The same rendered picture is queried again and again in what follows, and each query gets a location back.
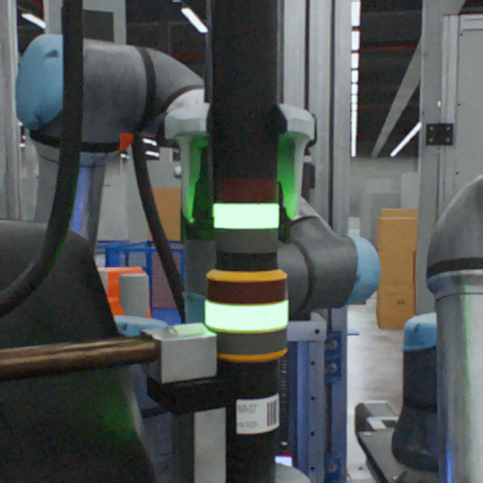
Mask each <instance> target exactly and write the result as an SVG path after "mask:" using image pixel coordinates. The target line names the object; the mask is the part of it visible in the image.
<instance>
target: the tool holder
mask: <svg viewBox="0 0 483 483"><path fill-rule="evenodd" d="M167 329H168V327H163V328H153V329H144V330H141V335H145V334H153V340H154V344H155V358H154V361H153V362H150V363H142V364H141V371H142V372H143V373H144V374H146V375H147V381H146V395H147V396H149V397H150V398H152V399H153V401H155V402H156V403H157V404H159V405H160V406H162V407H163V408H166V409H167V410H169V411H170V412H172V469H171V483H225V409H226V408H228V407H229V379H228V378H226V377H224V376H222V375H221V374H219V373H217V336H216V334H214V333H211V332H208V331H206V332H196V333H187V334H175V333H173V334H171V333H169V332H167ZM275 483H309V481H308V478H307V477H306V476H305V475H304V474H303V473H301V472H300V471H298V470H295V468H294V467H292V466H290V465H287V464H284V463H280V462H277V463H276V469H275Z"/></svg>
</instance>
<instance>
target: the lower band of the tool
mask: <svg viewBox="0 0 483 483"><path fill-rule="evenodd" d="M207 278H209V279H216V280H225V281H267V280H278V279H283V278H286V274H284V273H283V272H281V271H280V270H278V271H273V272H263V273H230V272H220V271H216V270H213V271H212V272H209V273H208V274H207ZM207 302H208V303H211V304H215V305H221V306H233V308H260V306H272V305H278V304H282V303H285V302H286V300H284V301H280V302H275V303H267V304H227V303H218V302H213V301H209V300H207ZM285 326H286V324H285V325H283V326H281V327H277V328H271V329H260V330H234V329H222V328H217V327H213V326H209V325H208V324H207V327H208V328H210V329H215V330H220V331H226V332H266V331H274V330H278V329H282V328H284V327H285ZM285 352H287V348H285V349H284V350H282V351H279V352H276V353H272V354H264V355H229V354H222V353H217V359H218V360H222V361H228V362H243V363H251V362H264V361H271V360H275V359H277V358H280V357H281V356H282V355H283V354H284V353H285Z"/></svg>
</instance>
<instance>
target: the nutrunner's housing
mask: <svg viewBox="0 0 483 483"><path fill-rule="evenodd" d="M217 373H219V374H221V375H222V376H224V377H226V378H228V379H229V407H228V408H226V409H225V483H275V469H276V441H277V440H278V399H279V358H277V359H275V360H271V361H264V362H251V363H243V362H228V361H222V360H218V359H217Z"/></svg>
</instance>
